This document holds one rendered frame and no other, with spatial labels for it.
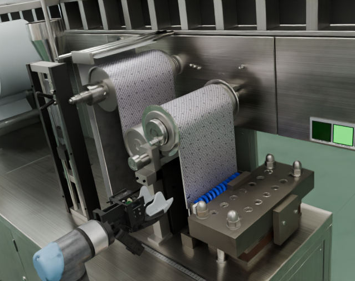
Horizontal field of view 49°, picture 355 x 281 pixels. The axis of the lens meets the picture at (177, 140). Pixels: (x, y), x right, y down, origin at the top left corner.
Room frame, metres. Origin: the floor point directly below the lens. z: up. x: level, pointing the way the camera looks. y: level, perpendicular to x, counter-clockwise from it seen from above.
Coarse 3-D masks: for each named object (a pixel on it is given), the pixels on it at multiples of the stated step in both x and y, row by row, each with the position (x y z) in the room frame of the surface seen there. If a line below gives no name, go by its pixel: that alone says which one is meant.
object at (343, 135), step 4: (336, 128) 0.96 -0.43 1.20; (340, 128) 0.95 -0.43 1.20; (344, 128) 0.94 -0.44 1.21; (348, 128) 0.94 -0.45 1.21; (352, 128) 0.93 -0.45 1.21; (336, 132) 0.96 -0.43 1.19; (340, 132) 0.95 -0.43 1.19; (344, 132) 0.94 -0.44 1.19; (348, 132) 0.94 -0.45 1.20; (352, 132) 0.93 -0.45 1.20; (336, 136) 0.96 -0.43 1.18; (340, 136) 0.95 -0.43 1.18; (344, 136) 0.94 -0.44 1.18; (348, 136) 0.93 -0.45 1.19; (352, 136) 0.93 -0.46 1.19; (336, 140) 0.96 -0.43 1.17; (340, 140) 0.95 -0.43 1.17; (344, 140) 0.94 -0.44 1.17; (348, 140) 0.93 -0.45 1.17; (348, 144) 0.93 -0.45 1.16
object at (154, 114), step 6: (150, 114) 1.01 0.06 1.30; (156, 114) 0.99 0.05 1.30; (162, 114) 0.98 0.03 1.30; (162, 120) 0.97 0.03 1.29; (168, 120) 0.96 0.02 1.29; (168, 126) 0.96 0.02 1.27; (168, 132) 0.96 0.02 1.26; (174, 138) 0.95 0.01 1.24; (168, 144) 0.97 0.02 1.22; (162, 150) 0.99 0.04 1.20; (168, 150) 0.97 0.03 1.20
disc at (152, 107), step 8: (144, 112) 1.03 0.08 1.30; (160, 112) 0.98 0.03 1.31; (168, 112) 0.96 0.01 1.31; (144, 120) 1.04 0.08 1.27; (144, 128) 1.04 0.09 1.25; (176, 128) 0.94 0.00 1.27; (176, 136) 0.95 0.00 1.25; (176, 144) 0.95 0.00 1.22; (160, 152) 1.00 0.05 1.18; (168, 152) 0.98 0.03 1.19; (176, 152) 0.96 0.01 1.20
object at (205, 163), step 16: (224, 128) 1.08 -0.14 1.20; (192, 144) 0.99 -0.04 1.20; (208, 144) 1.03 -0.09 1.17; (224, 144) 1.07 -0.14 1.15; (192, 160) 0.98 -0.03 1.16; (208, 160) 1.02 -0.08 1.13; (224, 160) 1.07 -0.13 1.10; (192, 176) 0.97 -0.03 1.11; (208, 176) 1.02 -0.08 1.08; (224, 176) 1.07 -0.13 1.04; (192, 192) 0.97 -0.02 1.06
